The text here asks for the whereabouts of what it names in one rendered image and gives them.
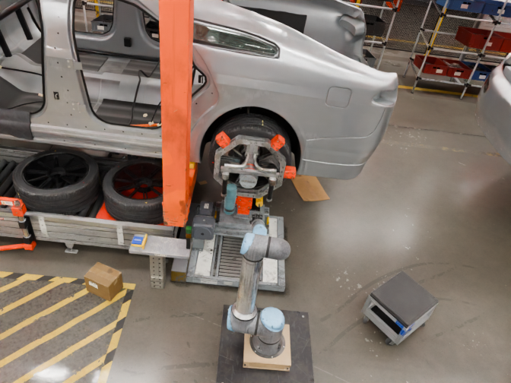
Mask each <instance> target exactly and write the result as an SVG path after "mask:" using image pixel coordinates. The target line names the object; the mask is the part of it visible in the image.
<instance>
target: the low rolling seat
mask: <svg viewBox="0 0 511 383"><path fill-rule="evenodd" d="M438 302H439V300H438V299H437V298H436V297H435V296H433V295H432V294H431V293H429V292H428V291H427V290H426V289H424V288H423V287H422V286H421V285H420V284H419V283H417V282H416V281H415V280H413V279H412V278H411V277H410V276H408V275H407V274H406V273H405V272H404V271H401V272H399V273H398V274H396V275H395V276H394V277H392V278H391V279H389V280H388V281H386V282H385V283H384V284H383V285H381V286H379V287H378V288H376V289H375V290H374V291H373V292H371V294H370V295H369V296H368V298H367V300H366V302H365V304H364V306H363V309H362V312H363V313H364V314H365V316H364V318H363V323H364V324H366V323H367V322H368V321H369V319H370V320H371V321H372V322H373V323H374V324H375V325H376V326H377V327H378V328H379V329H380V330H381V331H382V332H383V333H385V334H386V335H387V336H388V337H389V338H387V339H386V344H387V345H388V346H392V345H395V344H396V345H399V344H400V343H401V342H402V341H403V340H404V339H405V338H406V337H408V336H409V335H410V334H411V333H412V332H414V331H415V330H416V329H417V328H419V327H420V328H422V327H424V326H425V321H426V320H427V319H428V318H429V317H430V315H431V314H432V312H433V310H434V309H435V308H436V306H437V305H438Z"/></svg>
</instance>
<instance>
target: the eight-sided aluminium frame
mask: <svg viewBox="0 0 511 383"><path fill-rule="evenodd" d="M238 144H250V145H254V146H255V145H257V146H260V147H266V148H267V149H268V150H269V151H270V152H271V154H272V155H273V156H274V157H275V158H276V159H277V160H278V162H279V163H280V173H279V178H277V179H276V184H275V186H274V190H275V189H276V188H279V187H280V186H281V185H282V182H283V178H284V171H285V166H286V157H285V156H284V155H283V154H282V153H281V152H280V151H279V150H278V151H276V150H275V149H274V148H272V147H271V141H270V140H269V139H268V138H259V137H253V136H245V135H237V136H236V137H235V138H233V139H232V140H230V144H229V145H228V146H226V147H225V148H224V149H223V148H222V147H219V148H218V149H217V150H216V152H215V156H214V179H215V180H216V181H217V182H219V183H220V184H221V185H222V183H223V179H222V175H221V174H220V173H219V172H220V162H221V156H222V155H224V154H225V153H226V152H228V151H229V150H231V149H233V148H234V147H235V146H237V145H238ZM268 188H269V184H267V185H266V186H264V187H262V188H260V189H259V190H255V189H247V188H237V190H236V195H237V196H241V197H248V198H262V197H263V196H264V195H266V194H268Z"/></svg>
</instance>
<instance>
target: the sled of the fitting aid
mask: <svg viewBox="0 0 511 383"><path fill-rule="evenodd" d="M220 211H221V202H219V201H217V202H216V211H215V215H214V218H215V231H214V234H215V235H221V236H234V237H241V238H244V236H245V235H246V234H247V233H252V229H247V228H239V227H232V226H219V225H218V222H219V216H220ZM265 227H266V229H267V236H269V207H265Z"/></svg>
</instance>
